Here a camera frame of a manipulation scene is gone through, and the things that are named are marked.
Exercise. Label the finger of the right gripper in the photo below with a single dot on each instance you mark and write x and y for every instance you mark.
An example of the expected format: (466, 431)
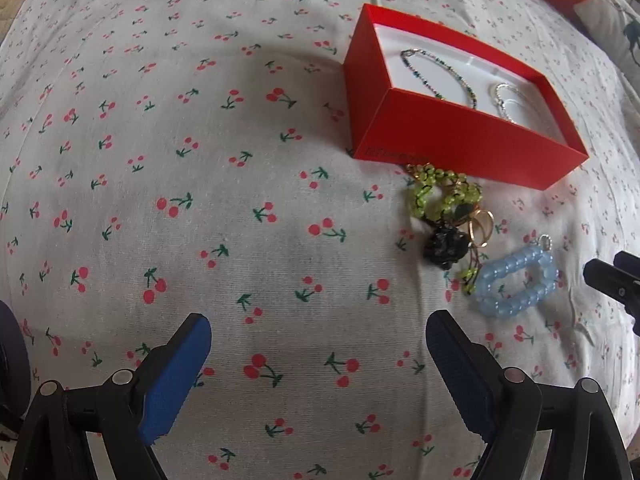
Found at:
(615, 283)
(626, 262)

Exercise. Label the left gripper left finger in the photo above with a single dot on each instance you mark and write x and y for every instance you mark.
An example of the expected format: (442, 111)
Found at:
(130, 410)

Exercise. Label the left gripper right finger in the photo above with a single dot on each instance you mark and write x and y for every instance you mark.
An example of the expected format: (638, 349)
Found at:
(507, 409)

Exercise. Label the gold rings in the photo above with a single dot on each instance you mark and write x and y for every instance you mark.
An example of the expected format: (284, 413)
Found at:
(480, 227)

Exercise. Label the green bead bracelet black charm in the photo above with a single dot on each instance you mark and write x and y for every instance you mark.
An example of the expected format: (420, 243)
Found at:
(458, 227)

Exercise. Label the red jewelry box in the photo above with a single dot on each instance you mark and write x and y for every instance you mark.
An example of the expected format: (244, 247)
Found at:
(419, 91)

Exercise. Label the deer print pillow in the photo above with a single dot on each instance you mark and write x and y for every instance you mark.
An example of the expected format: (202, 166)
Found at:
(613, 25)

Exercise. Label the cherry print bed sheet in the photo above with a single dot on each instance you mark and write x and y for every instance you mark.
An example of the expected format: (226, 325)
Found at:
(163, 157)

